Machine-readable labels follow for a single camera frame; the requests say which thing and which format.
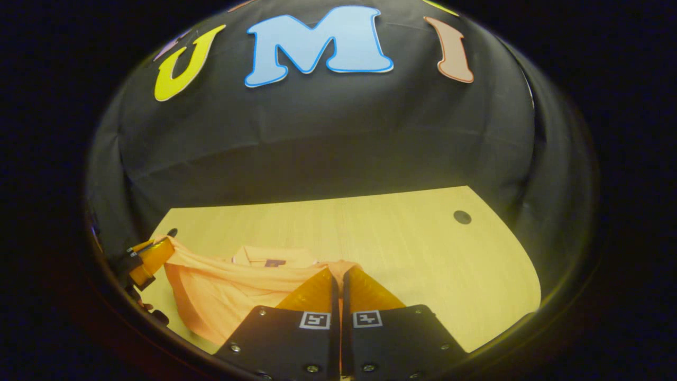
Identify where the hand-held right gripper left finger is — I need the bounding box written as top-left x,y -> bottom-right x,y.
214,267 -> 340,380

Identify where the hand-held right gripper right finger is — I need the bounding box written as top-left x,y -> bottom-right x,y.
341,265 -> 469,380

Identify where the orange T-shirt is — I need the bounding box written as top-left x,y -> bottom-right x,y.
153,235 -> 363,347

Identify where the black backdrop cloth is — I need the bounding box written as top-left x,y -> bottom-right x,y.
87,0 -> 596,297

